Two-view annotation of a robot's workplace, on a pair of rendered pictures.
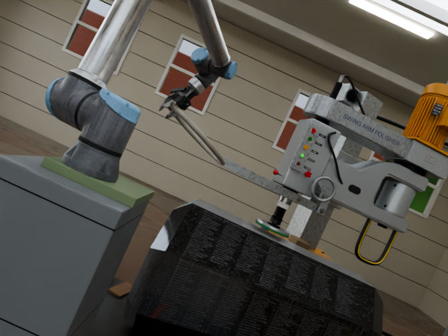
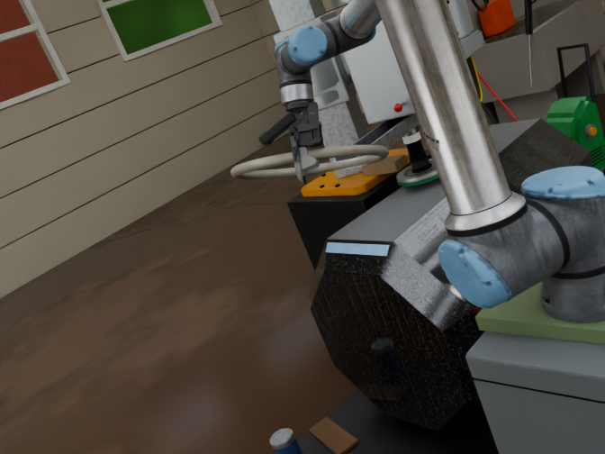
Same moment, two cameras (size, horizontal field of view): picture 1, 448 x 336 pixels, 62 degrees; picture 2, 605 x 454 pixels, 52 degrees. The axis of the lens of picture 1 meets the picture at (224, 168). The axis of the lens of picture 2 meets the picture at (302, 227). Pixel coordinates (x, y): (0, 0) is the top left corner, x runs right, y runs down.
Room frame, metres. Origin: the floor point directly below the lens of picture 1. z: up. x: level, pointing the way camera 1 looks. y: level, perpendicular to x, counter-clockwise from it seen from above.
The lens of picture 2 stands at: (0.69, 1.48, 1.60)
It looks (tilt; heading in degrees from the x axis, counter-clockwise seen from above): 18 degrees down; 322
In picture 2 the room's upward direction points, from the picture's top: 22 degrees counter-clockwise
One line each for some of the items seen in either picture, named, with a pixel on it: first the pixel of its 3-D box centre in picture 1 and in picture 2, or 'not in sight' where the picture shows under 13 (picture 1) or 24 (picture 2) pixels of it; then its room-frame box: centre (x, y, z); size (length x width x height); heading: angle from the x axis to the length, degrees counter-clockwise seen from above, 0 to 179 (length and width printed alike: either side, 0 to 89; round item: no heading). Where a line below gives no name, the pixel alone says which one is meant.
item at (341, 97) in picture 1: (346, 95); not in sight; (2.98, -0.64, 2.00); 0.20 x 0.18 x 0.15; 176
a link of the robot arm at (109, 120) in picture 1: (110, 119); (567, 216); (1.26, 0.42, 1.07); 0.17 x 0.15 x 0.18; 67
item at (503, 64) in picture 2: not in sight; (546, 68); (3.31, -3.69, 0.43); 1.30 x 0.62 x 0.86; 90
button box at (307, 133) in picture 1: (305, 147); not in sight; (2.12, -0.37, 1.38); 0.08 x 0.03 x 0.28; 100
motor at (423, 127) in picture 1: (433, 119); not in sight; (2.35, -1.07, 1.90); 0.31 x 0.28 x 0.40; 10
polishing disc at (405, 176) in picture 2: (273, 226); (422, 169); (2.25, -0.42, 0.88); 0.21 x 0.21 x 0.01
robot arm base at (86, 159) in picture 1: (95, 157); (585, 275); (1.26, 0.41, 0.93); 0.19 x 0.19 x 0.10
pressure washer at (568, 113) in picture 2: not in sight; (571, 125); (2.42, -2.06, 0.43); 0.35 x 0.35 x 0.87; 71
